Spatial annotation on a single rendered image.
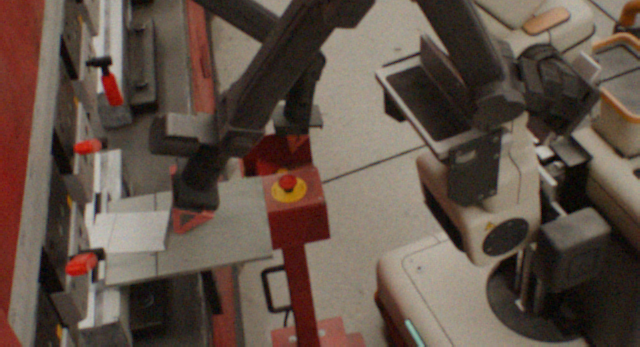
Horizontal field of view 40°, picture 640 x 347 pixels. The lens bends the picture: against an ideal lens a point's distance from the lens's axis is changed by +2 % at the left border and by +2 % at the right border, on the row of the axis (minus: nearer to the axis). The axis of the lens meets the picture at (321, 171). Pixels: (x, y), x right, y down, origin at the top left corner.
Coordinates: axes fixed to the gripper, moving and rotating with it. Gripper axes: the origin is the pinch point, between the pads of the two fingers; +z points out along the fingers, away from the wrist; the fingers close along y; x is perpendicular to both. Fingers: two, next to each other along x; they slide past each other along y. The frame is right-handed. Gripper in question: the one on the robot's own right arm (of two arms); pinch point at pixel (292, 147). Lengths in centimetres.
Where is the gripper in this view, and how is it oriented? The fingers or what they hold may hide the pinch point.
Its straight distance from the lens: 183.9
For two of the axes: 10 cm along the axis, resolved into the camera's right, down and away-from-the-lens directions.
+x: 2.0, 6.9, -6.9
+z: -1.4, 7.2, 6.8
